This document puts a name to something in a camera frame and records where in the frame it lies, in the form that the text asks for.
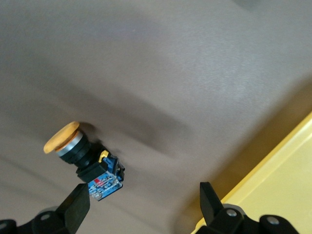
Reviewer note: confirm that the yellow button red-marked block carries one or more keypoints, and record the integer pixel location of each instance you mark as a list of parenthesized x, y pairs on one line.
[(80, 151)]

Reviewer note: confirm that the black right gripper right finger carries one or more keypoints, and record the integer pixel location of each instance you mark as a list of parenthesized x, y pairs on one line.
[(210, 204)]

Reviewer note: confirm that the yellow plastic tray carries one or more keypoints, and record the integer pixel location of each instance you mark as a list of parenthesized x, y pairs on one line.
[(280, 190)]

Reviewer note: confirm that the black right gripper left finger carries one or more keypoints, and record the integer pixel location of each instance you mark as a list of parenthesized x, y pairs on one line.
[(73, 207)]

